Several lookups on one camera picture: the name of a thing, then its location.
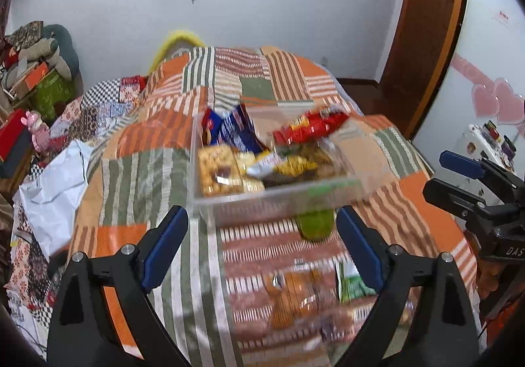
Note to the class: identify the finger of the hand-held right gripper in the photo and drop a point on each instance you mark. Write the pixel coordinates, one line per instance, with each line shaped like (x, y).
(459, 164)
(451, 194)

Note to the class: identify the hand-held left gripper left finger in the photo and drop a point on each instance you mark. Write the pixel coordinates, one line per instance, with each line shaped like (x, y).
(164, 252)

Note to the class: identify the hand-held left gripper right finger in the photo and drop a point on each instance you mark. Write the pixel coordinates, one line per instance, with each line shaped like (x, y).
(361, 252)

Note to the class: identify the clear plastic container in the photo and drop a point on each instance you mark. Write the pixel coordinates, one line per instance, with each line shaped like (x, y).
(229, 211)

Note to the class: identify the nut pastry packet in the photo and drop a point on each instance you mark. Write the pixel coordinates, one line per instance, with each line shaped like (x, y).
(215, 174)

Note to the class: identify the clear bag of fried snacks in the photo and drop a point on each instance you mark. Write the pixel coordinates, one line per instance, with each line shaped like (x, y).
(318, 153)

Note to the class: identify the square sponge cake packet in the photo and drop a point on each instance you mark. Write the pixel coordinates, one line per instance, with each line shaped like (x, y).
(252, 184)

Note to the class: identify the yellow noodle snack packet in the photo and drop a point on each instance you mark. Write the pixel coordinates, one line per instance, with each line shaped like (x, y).
(287, 166)

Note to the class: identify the red snack packet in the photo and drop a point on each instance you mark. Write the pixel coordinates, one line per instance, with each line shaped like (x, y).
(309, 127)

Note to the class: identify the blue white snack packet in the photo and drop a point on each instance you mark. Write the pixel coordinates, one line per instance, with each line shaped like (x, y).
(242, 131)

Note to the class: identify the white appliance with stickers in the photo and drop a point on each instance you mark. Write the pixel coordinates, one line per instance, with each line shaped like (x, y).
(480, 141)

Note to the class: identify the green white snack packet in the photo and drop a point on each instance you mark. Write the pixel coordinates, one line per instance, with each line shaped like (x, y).
(352, 285)

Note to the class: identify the orange cloth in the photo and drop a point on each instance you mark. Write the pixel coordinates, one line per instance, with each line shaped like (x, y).
(486, 281)

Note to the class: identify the pink heart sticker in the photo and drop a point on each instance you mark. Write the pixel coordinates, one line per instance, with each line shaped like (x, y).
(486, 102)

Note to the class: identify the bread packet with white label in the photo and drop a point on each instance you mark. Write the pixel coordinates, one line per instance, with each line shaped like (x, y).
(295, 297)

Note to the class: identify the striped patchwork blanket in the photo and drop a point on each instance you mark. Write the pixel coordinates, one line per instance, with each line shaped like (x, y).
(164, 170)

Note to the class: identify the white plastic bag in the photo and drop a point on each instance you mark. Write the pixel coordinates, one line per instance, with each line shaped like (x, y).
(53, 194)

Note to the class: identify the wooden door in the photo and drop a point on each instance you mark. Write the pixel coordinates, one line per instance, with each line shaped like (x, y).
(426, 22)

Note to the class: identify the checkered patchwork quilt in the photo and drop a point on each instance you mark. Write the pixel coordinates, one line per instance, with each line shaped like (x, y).
(94, 112)

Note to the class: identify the pink plush toy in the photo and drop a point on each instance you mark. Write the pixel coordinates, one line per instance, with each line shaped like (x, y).
(37, 133)

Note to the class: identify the red box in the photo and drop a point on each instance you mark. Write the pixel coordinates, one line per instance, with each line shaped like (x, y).
(12, 137)

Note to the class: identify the green patterned box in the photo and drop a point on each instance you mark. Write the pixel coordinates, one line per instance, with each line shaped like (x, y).
(51, 98)

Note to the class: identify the yellow hoop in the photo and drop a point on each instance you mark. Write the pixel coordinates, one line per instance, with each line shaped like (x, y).
(176, 41)

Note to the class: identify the orange cardboard box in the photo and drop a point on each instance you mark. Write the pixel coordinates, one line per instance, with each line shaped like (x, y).
(35, 77)

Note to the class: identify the grey knitted cushion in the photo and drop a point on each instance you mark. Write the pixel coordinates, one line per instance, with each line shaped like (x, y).
(41, 53)

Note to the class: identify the patterned folded blanket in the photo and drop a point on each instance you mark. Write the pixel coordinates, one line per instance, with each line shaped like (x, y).
(24, 34)

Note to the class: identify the small pink white wall label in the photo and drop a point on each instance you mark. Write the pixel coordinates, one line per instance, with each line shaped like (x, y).
(502, 18)

